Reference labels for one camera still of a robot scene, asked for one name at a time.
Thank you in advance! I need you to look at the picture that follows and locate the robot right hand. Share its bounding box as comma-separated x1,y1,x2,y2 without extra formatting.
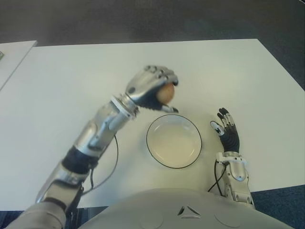
209,107,240,153

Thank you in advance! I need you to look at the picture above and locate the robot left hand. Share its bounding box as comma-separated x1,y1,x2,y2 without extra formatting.
125,64,180,114

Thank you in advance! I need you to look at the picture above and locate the reddish yellow apple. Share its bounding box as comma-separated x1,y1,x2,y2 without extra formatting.
157,83,176,104

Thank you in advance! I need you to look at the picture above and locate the white plate with black rim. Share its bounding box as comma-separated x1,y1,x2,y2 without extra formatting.
146,114,203,170

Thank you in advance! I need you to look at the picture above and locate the grey robot torso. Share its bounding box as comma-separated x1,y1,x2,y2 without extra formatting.
81,187,305,229

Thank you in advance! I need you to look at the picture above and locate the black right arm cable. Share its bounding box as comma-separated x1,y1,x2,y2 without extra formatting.
207,161,227,193

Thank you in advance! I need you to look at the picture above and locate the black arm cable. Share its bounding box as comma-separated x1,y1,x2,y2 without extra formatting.
82,135,119,194
207,161,227,193

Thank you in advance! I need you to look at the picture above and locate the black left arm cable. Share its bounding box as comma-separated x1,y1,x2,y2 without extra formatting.
82,135,119,194

